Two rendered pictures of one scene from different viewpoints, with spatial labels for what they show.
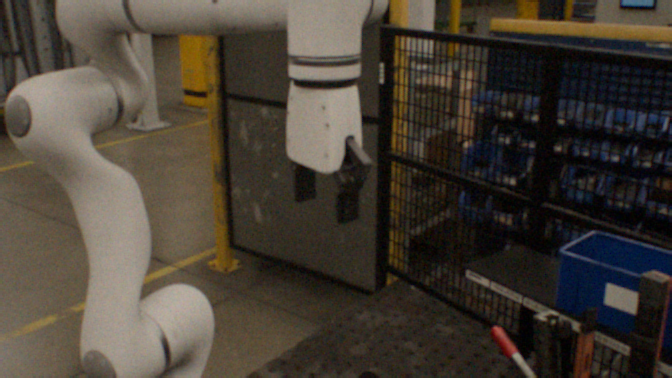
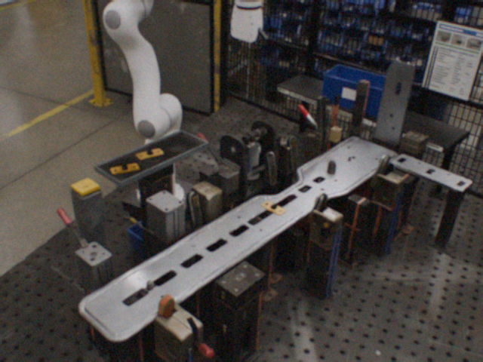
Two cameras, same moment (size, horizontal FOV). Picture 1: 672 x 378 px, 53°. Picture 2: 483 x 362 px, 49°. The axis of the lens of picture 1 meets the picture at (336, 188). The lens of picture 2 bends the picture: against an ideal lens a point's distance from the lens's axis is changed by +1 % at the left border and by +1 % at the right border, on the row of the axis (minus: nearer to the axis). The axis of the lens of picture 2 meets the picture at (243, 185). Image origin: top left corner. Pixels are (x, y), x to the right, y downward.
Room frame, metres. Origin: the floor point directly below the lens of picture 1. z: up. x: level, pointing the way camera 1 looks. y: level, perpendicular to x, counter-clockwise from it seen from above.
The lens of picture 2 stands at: (-0.86, 0.39, 2.03)
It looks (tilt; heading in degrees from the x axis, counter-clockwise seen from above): 33 degrees down; 347
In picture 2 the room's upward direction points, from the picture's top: 3 degrees clockwise
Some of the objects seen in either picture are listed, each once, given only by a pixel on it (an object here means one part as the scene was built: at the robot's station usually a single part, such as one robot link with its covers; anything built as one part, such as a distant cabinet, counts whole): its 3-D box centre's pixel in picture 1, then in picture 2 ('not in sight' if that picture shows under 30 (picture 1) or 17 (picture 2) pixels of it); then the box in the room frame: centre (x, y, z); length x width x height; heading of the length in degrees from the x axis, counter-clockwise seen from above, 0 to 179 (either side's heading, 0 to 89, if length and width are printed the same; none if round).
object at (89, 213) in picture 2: not in sight; (94, 247); (0.52, 0.55, 0.92); 0.08 x 0.08 x 0.44; 36
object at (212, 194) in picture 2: not in sight; (207, 234); (0.56, 0.18, 0.89); 0.13 x 0.11 x 0.38; 36
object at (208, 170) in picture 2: not in sight; (208, 216); (0.65, 0.16, 0.90); 0.05 x 0.05 x 0.40; 36
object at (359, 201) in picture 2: not in sight; (353, 231); (0.55, -0.36, 0.84); 0.11 x 0.08 x 0.29; 36
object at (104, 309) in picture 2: not in sight; (271, 213); (0.51, -0.03, 1.00); 1.38 x 0.22 x 0.02; 126
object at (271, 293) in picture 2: not in sight; (256, 255); (0.48, 0.02, 0.84); 0.17 x 0.06 x 0.29; 36
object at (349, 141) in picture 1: (347, 154); (257, 34); (0.76, -0.01, 1.52); 0.08 x 0.01 x 0.06; 36
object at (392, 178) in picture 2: not in sight; (382, 215); (0.60, -0.49, 0.87); 0.12 x 0.09 x 0.35; 36
